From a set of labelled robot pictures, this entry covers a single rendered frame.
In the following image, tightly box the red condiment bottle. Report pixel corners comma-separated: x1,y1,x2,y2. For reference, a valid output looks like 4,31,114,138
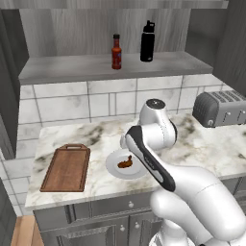
111,34,123,70

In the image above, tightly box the black water bottle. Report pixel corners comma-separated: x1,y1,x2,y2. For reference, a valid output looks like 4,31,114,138
139,19,156,62

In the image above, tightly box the grey drawer front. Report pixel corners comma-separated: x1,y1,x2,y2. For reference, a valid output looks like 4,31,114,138
65,191,156,224
220,177,246,200

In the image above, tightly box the white round plate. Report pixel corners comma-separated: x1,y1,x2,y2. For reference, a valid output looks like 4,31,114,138
105,149,150,181

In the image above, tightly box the grey toaster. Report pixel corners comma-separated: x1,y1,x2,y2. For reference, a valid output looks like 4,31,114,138
191,89,246,129

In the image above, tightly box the grey open wall cabinet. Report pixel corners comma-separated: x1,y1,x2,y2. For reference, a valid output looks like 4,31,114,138
17,0,231,86

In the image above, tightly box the brown wooden cutting board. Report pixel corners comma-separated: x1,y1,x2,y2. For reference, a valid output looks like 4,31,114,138
39,143,91,193

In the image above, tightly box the grey base cabinet door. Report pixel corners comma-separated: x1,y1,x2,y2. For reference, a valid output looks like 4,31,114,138
128,212,164,246
40,216,131,246

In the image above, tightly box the brown chicken drumstick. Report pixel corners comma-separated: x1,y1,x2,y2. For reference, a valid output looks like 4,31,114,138
116,155,134,170

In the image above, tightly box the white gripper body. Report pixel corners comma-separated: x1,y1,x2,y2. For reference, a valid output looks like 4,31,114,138
119,134,130,150

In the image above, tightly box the grey wall cabinet door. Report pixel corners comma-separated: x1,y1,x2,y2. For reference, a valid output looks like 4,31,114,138
212,0,246,97
0,9,31,160

